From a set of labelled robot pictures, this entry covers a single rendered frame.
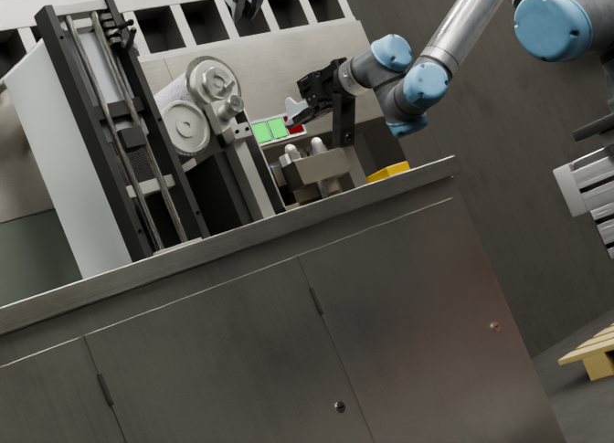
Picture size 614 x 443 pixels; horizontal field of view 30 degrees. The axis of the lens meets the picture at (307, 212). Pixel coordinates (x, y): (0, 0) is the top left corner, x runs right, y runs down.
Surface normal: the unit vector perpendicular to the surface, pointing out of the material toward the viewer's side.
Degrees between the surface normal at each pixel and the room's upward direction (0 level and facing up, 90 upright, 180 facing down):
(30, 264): 90
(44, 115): 90
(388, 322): 90
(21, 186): 90
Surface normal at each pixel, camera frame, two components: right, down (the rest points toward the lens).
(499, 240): 0.69, -0.33
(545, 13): -0.67, 0.37
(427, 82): 0.22, -0.17
